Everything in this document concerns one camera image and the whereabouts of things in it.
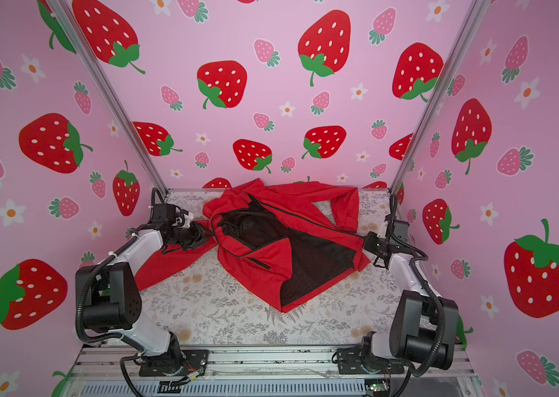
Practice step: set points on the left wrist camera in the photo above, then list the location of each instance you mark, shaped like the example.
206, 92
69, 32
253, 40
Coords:
170, 215

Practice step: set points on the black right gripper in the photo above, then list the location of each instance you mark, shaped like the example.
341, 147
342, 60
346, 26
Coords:
374, 243

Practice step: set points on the left aluminium corner post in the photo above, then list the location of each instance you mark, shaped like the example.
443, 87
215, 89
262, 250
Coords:
67, 20

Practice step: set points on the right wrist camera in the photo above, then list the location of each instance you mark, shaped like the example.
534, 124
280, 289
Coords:
394, 228

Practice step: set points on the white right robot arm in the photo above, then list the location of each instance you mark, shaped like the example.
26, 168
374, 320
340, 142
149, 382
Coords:
423, 331

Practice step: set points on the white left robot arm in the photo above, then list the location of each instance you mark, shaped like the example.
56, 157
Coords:
109, 303

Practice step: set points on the red zip-up jacket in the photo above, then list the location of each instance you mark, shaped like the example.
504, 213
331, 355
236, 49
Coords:
284, 243

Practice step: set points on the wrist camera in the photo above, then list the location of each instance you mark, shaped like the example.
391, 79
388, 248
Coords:
170, 215
394, 228

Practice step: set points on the aluminium front rail frame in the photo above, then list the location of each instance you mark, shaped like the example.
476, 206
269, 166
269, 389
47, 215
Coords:
266, 371

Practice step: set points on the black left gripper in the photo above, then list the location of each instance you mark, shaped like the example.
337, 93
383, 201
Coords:
198, 236

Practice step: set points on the aluminium corner post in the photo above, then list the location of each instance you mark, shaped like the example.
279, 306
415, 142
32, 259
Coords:
67, 20
464, 38

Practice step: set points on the floral grey table cloth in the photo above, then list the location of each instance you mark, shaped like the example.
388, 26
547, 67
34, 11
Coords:
205, 305

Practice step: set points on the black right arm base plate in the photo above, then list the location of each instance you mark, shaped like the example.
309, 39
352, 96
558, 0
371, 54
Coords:
352, 361

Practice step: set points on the right aluminium corner post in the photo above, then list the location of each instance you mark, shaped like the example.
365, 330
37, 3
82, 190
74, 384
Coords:
464, 38

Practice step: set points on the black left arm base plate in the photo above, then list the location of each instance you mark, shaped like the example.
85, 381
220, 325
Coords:
189, 363

